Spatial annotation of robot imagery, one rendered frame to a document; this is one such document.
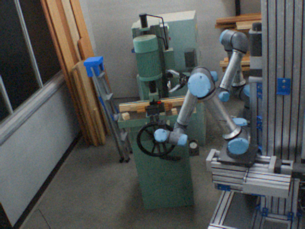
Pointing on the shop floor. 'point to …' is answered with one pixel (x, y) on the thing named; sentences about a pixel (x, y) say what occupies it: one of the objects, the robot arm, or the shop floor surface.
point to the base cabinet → (164, 176)
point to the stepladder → (90, 63)
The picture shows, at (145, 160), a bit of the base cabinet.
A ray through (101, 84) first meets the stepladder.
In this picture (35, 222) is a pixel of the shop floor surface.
